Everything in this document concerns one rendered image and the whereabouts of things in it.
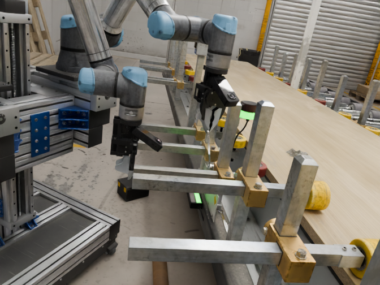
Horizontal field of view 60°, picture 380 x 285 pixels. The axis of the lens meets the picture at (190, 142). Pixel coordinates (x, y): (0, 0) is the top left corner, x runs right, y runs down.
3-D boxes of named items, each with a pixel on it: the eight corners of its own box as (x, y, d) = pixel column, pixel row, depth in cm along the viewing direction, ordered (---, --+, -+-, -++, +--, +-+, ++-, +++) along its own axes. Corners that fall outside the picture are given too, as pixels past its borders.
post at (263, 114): (225, 257, 99) (262, 102, 82) (223, 249, 102) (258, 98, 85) (237, 257, 100) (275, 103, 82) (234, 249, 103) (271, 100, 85)
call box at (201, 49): (195, 56, 173) (198, 40, 171) (193, 54, 180) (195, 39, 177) (208, 57, 175) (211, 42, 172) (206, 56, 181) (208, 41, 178)
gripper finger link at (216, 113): (208, 127, 115) (212, 102, 112) (216, 134, 110) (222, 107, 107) (200, 127, 114) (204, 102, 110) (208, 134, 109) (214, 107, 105)
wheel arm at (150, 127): (134, 132, 155) (135, 123, 154) (134, 129, 158) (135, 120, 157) (224, 140, 163) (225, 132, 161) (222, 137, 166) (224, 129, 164)
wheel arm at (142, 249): (126, 262, 59) (128, 246, 58) (128, 249, 62) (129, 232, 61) (375, 269, 68) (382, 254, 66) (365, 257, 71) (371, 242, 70)
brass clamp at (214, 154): (203, 161, 134) (206, 150, 132) (198, 147, 146) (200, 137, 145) (218, 162, 135) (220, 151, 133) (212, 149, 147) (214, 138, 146)
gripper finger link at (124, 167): (113, 177, 110) (116, 152, 106) (132, 179, 111) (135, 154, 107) (113, 182, 107) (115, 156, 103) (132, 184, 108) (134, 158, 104)
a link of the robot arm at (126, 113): (144, 102, 105) (144, 110, 98) (142, 116, 107) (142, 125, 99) (120, 99, 104) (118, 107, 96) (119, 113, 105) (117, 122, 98)
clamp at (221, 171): (218, 190, 111) (221, 177, 109) (211, 171, 123) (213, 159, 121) (234, 191, 112) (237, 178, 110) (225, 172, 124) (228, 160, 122)
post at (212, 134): (198, 185, 146) (217, 77, 129) (197, 181, 150) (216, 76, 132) (206, 186, 147) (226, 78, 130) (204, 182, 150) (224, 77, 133)
